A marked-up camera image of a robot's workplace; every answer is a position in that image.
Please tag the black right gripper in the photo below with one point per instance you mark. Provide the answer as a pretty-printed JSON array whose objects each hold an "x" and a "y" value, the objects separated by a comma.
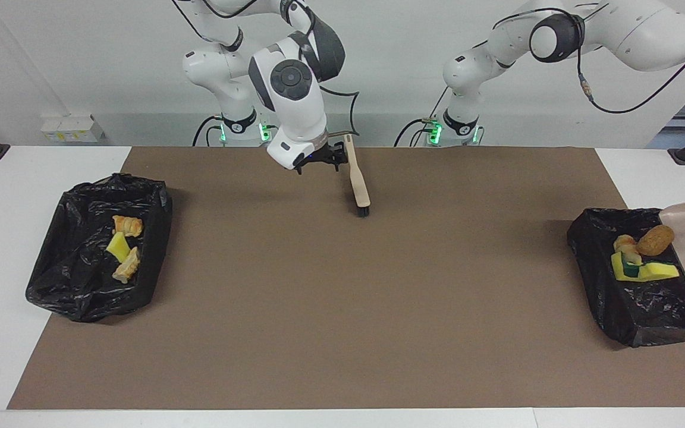
[{"x": 317, "y": 157}]

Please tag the beige hand brush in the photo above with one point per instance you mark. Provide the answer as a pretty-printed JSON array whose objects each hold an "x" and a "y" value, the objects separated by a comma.
[{"x": 357, "y": 184}]

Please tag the striped croissant piece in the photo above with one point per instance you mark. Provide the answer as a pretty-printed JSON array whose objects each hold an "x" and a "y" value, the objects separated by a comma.
[{"x": 127, "y": 226}]

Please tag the yellow sponge piece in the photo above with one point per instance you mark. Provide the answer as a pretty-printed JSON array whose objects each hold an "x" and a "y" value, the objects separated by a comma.
[
  {"x": 660, "y": 273},
  {"x": 617, "y": 266},
  {"x": 118, "y": 246}
]

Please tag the puff pastry piece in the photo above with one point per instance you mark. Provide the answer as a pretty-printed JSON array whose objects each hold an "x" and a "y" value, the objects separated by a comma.
[{"x": 126, "y": 267}]

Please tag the pale bread piece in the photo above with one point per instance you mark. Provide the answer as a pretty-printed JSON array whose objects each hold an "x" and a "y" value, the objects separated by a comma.
[{"x": 625, "y": 244}]

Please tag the golden oval bread roll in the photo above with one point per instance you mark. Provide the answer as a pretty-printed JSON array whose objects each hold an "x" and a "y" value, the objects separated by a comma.
[{"x": 655, "y": 240}]

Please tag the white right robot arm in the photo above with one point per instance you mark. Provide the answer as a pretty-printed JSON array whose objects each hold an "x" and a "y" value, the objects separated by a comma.
[{"x": 295, "y": 113}]

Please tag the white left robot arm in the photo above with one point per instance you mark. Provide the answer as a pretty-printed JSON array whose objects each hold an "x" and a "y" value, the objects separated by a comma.
[{"x": 646, "y": 35}]

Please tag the black bag-lined bin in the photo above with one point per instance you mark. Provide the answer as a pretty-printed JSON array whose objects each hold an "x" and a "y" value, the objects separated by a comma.
[
  {"x": 75, "y": 279},
  {"x": 634, "y": 315}
]

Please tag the brown table mat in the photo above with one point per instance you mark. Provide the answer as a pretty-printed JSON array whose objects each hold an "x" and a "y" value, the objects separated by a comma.
[{"x": 378, "y": 297}]

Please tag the white socket boxes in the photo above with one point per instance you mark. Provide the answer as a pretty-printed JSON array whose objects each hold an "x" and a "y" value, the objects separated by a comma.
[{"x": 69, "y": 128}]

